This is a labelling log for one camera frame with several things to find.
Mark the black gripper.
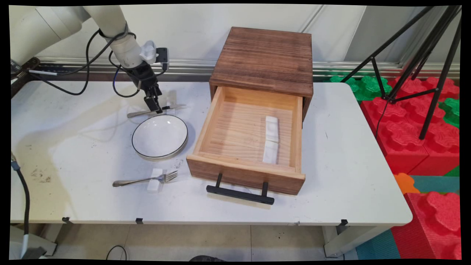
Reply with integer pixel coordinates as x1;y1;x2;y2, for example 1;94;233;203
127;61;163;114

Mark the silver table knife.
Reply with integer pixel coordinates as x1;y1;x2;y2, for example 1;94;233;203
127;104;187;119

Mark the white plate with black rim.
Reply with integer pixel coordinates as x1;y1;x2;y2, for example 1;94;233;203
131;114;189;161

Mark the silver fork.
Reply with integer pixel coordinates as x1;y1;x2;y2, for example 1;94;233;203
112;170;179;188

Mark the light wooden drawer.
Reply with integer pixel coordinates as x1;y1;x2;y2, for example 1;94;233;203
186;86;306;196

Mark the dark brown wooden cabinet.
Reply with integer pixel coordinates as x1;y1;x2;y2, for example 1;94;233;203
209;26;314;130

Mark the white table leg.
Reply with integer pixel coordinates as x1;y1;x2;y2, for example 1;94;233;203
322;225;387;258
10;224;58;257

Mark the green foam block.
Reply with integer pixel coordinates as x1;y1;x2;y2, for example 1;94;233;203
329;75;393;102
438;97;461;129

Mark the large red foam block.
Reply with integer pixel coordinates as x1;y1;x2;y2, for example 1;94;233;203
360;76;461;176

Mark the orange foam piece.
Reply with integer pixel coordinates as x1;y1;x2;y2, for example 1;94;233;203
393;173;420;195

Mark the black tripod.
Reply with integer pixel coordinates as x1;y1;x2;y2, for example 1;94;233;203
340;5;463;141

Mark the teal foam mat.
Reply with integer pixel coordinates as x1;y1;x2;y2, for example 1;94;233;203
410;174;461;194

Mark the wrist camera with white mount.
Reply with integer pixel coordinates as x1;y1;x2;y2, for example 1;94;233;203
139;40;170;71

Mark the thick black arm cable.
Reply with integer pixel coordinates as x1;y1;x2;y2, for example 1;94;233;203
29;29;137;97

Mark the silver wall rail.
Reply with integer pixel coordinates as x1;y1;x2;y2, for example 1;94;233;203
36;56;461;82

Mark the black drawer handle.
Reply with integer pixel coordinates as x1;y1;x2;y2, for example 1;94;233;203
206;173;275;206

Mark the black floor cable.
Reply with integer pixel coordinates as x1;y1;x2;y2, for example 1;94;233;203
106;244;128;261

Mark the black cable with grey plug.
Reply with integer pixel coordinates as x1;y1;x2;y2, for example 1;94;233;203
10;152;32;259

